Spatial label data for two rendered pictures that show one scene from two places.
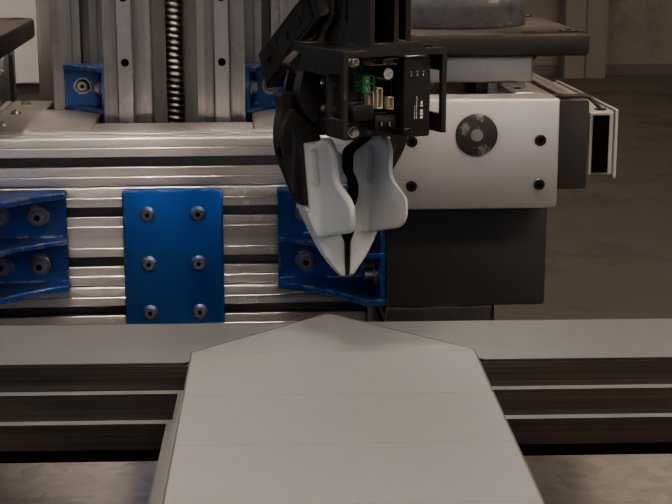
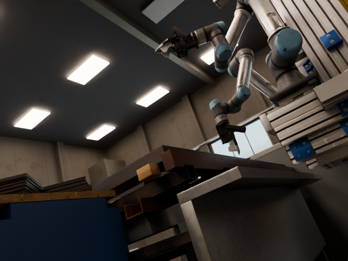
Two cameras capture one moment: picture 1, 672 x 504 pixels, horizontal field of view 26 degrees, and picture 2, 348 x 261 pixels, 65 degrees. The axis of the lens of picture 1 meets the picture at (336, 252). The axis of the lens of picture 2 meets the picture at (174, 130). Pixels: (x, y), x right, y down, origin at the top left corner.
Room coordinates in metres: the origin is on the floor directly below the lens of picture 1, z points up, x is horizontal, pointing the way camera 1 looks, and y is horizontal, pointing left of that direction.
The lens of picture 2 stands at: (1.50, -1.48, 0.55)
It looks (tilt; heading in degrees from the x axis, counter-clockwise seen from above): 22 degrees up; 123
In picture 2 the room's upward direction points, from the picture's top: 19 degrees counter-clockwise
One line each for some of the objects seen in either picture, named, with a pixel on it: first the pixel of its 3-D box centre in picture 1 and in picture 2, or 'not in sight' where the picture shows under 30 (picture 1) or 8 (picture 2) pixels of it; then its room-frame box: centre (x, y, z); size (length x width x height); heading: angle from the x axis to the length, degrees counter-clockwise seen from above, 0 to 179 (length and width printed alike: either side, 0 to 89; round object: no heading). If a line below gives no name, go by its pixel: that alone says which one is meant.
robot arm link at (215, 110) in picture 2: not in sight; (217, 109); (0.91, -0.01, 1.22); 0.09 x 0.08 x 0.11; 59
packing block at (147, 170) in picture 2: not in sight; (148, 172); (0.92, -0.80, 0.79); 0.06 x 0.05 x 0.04; 2
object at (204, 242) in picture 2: not in sight; (279, 231); (1.03, -0.19, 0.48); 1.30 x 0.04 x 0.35; 92
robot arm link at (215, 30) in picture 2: not in sight; (214, 32); (1.19, -0.35, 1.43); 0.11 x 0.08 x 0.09; 30
